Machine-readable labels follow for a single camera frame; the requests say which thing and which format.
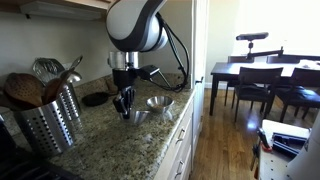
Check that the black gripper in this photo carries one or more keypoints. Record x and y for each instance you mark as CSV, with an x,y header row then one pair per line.
x,y
124,80

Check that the small steel bowl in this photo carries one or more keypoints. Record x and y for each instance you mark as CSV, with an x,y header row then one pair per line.
x,y
136,116

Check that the pile of chickpeas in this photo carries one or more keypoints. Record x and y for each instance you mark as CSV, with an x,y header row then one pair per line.
x,y
160,105

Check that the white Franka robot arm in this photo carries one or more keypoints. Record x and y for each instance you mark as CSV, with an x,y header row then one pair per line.
x,y
133,23

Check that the wide steel bowl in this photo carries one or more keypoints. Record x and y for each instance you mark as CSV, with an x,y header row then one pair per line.
x,y
160,104

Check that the stack of wooden trivets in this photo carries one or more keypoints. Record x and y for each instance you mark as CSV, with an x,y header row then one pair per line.
x,y
110,86

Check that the small perforated steel utensil holder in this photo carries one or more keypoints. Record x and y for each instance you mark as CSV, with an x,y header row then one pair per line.
x,y
71,101

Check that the metal ladle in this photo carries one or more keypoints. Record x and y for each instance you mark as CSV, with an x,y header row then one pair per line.
x,y
76,63

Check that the dark wooden spoon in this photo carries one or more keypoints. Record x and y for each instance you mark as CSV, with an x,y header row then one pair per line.
x,y
53,88

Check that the wooden lower cabinet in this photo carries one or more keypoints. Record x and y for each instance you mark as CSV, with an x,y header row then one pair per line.
x,y
181,150

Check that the wooden cabinet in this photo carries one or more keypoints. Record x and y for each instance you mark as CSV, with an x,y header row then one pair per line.
x,y
181,150
83,4

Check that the large perforated steel utensil holder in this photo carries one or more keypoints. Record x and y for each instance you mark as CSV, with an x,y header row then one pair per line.
x,y
46,128

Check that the white pantry door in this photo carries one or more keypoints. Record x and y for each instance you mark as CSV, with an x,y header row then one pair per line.
x,y
200,50

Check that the wooden slotted spoon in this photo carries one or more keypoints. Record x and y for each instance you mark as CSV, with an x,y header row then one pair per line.
x,y
23,88

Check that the wooden upper cabinet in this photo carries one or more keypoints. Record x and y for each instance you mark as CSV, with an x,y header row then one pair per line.
x,y
83,4

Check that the under-cabinet light bar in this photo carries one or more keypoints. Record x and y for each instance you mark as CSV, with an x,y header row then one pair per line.
x,y
60,10

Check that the dark wooden dining table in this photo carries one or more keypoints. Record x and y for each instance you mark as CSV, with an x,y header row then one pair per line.
x,y
233,69

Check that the dark wooden dining chair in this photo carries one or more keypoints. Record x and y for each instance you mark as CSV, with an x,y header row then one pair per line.
x,y
301,90
233,60
256,85
283,59

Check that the black bar clamp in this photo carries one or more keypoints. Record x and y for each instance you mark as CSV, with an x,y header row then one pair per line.
x,y
255,160

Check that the perforated workbench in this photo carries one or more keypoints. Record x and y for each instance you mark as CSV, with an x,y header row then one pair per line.
x,y
280,160

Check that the black tool case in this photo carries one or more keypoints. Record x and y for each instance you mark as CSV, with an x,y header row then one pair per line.
x,y
288,143

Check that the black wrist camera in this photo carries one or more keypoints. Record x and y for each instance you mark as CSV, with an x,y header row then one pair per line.
x,y
149,71

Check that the black stereo camera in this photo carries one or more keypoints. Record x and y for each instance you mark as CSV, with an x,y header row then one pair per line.
x,y
252,36

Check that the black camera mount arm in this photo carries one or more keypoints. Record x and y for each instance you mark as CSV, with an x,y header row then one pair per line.
x,y
263,53

